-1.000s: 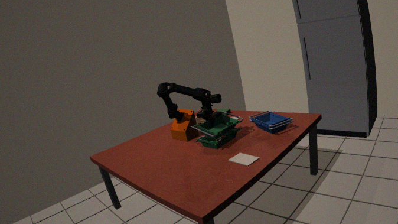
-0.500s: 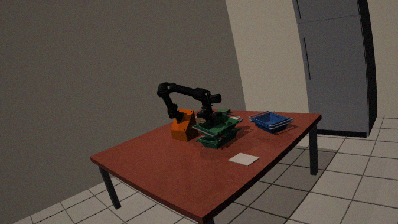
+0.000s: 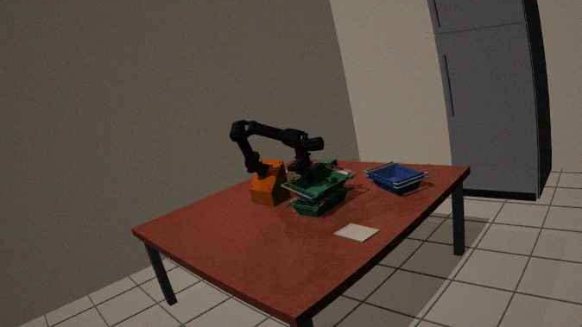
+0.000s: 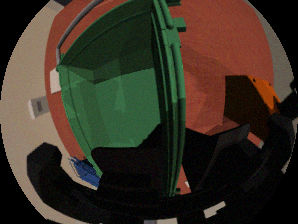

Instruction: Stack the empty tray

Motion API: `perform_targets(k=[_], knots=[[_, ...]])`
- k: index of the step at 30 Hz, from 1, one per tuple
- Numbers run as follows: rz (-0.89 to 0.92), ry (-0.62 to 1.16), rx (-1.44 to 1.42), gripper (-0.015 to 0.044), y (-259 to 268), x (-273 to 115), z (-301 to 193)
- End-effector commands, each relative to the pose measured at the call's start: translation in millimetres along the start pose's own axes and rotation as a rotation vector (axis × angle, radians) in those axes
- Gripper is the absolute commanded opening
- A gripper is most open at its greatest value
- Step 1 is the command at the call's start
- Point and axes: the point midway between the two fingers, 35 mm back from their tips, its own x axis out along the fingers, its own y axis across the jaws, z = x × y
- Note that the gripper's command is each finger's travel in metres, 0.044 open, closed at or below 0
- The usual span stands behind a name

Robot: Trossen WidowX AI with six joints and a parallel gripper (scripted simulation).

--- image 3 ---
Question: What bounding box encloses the green rectangular block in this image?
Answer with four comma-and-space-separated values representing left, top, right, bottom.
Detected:
314, 159, 338, 169

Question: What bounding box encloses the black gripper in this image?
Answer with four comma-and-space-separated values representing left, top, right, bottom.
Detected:
294, 152, 325, 186

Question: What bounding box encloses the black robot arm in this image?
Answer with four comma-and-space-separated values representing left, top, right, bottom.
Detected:
230, 120, 324, 177

